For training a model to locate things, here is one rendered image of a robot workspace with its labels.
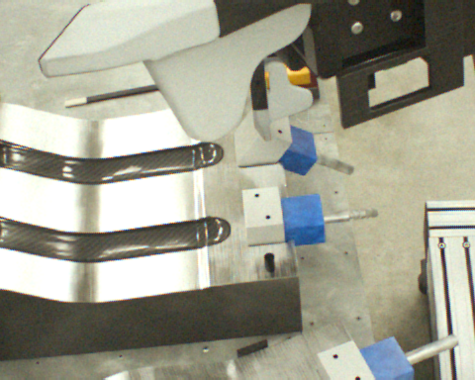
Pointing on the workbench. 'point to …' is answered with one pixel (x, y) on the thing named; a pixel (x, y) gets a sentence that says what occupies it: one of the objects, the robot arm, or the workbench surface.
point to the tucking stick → (110, 95)
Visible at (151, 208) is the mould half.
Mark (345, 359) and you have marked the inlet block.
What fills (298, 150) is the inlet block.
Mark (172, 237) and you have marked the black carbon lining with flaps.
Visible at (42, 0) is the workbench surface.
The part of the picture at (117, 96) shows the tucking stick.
